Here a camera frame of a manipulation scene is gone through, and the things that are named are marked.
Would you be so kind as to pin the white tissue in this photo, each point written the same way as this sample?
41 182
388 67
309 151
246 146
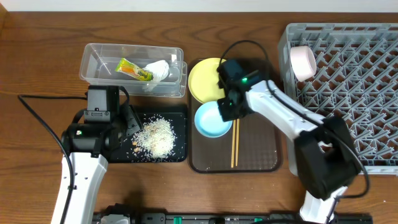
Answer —
159 71

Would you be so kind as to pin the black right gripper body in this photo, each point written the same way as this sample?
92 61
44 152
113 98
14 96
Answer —
226 109

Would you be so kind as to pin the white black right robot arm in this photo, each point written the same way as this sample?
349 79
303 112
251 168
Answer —
324 153

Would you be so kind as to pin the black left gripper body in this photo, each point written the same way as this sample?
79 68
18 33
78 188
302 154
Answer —
132 119

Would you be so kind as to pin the dark brown serving tray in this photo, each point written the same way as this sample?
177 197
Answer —
259 147

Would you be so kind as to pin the clear plastic waste bin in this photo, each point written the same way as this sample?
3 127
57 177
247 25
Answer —
99 63

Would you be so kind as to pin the rice pile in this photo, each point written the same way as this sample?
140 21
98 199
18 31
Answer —
155 141

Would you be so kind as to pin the black food waste tray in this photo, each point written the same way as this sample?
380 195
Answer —
178 116

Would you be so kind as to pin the wooden chopstick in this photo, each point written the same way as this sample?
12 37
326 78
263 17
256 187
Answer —
233 144
237 142

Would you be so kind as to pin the pink bowl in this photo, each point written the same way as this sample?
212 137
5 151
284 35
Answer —
303 62

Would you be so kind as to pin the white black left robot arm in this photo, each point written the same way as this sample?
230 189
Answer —
87 144

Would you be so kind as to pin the green yellow snack wrapper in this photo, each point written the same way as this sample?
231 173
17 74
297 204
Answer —
126 67

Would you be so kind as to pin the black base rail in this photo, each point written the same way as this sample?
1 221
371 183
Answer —
119 213

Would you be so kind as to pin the grey dishwasher rack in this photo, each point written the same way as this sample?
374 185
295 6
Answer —
356 79

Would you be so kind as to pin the yellow plate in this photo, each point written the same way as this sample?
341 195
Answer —
203 81

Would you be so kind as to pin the light blue bowl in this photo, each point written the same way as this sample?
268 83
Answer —
208 121

